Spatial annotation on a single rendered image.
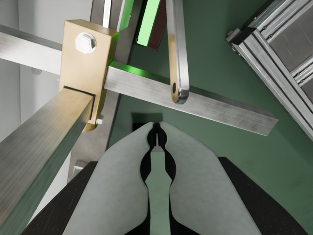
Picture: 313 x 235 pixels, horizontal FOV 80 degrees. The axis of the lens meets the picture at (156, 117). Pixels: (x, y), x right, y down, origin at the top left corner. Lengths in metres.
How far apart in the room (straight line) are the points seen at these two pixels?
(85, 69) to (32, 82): 0.32
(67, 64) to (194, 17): 0.90
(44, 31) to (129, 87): 0.29
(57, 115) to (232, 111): 0.21
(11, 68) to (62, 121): 0.35
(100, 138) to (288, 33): 0.87
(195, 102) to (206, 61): 0.88
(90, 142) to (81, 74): 0.26
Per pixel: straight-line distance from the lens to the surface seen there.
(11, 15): 0.50
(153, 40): 0.36
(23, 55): 0.27
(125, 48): 0.37
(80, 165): 0.50
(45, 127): 0.18
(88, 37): 0.22
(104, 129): 0.44
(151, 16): 0.36
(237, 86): 1.23
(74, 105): 0.22
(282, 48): 1.03
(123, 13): 0.27
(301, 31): 1.05
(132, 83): 0.24
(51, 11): 0.48
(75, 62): 0.24
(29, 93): 0.56
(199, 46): 1.10
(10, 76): 0.53
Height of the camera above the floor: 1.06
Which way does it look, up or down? 61 degrees down
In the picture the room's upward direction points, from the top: 178 degrees clockwise
